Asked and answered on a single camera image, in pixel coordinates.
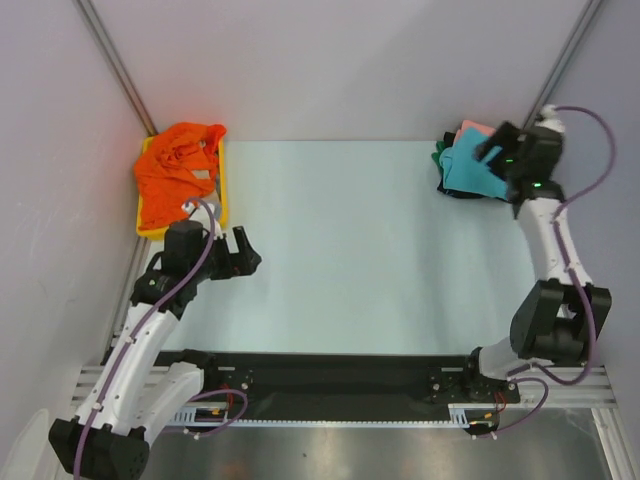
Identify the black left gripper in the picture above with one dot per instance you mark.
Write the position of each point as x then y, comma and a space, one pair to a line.
242, 263

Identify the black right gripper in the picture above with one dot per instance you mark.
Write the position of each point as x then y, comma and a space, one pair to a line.
507, 147

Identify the light blue t shirt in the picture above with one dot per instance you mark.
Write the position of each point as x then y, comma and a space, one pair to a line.
467, 167

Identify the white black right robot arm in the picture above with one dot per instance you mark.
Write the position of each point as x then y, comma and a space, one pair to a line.
556, 327

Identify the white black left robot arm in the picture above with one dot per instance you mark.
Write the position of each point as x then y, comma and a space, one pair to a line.
111, 434

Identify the folded pink t shirt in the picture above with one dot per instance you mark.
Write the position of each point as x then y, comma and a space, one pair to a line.
469, 124

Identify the yellow plastic bin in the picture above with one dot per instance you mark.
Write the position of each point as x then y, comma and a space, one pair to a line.
222, 209

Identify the folded black t shirt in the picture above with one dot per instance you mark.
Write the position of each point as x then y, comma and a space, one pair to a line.
460, 192

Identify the folded green t shirt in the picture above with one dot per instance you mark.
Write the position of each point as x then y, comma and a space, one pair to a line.
441, 148

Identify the beige t shirt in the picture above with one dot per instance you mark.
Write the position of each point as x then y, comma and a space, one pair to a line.
205, 175

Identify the orange t shirt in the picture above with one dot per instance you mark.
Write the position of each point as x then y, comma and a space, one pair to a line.
164, 171

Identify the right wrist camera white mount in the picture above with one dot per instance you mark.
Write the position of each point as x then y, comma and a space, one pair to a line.
548, 118

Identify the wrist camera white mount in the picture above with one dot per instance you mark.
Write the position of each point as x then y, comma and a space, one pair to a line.
548, 118
202, 217

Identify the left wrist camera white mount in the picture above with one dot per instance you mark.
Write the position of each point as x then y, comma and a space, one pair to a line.
202, 217

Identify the black mounting base plate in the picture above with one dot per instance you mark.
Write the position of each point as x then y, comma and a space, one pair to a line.
330, 382

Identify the white slotted cable duct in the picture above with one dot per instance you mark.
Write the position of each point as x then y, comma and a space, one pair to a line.
427, 416

